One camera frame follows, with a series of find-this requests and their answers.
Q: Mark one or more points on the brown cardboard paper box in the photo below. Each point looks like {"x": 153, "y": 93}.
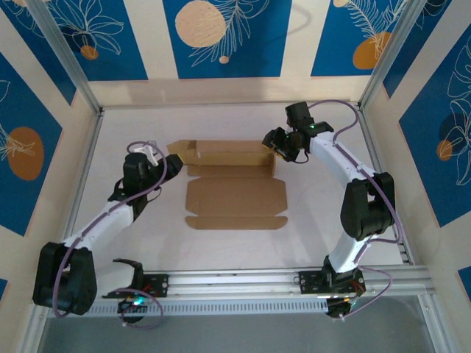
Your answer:
{"x": 235, "y": 198}

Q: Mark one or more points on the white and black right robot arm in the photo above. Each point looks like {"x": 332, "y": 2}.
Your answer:
{"x": 364, "y": 213}

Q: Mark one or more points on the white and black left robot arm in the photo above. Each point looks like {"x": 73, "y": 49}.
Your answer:
{"x": 73, "y": 283}

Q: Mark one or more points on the black left controller board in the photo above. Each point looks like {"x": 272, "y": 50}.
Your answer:
{"x": 129, "y": 305}

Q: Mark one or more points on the black controller board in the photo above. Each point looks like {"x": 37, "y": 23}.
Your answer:
{"x": 336, "y": 309}
{"x": 129, "y": 305}

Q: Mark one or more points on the black right controller board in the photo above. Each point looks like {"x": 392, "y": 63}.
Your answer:
{"x": 336, "y": 309}

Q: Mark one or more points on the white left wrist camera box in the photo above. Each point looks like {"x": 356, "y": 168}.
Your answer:
{"x": 147, "y": 151}

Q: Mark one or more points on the aluminium table side rail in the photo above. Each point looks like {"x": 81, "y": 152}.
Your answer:
{"x": 366, "y": 127}
{"x": 87, "y": 162}

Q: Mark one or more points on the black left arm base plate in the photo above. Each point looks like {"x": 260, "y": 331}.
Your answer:
{"x": 162, "y": 285}

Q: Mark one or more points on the long aluminium mounting rail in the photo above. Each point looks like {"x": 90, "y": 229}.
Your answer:
{"x": 235, "y": 281}

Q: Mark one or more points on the aluminium frame post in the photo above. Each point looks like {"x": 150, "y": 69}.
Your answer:
{"x": 62, "y": 51}
{"x": 390, "y": 51}

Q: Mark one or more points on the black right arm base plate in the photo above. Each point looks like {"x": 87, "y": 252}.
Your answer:
{"x": 309, "y": 281}

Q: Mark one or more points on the short aluminium frame leg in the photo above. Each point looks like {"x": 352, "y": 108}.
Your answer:
{"x": 432, "y": 331}
{"x": 31, "y": 338}

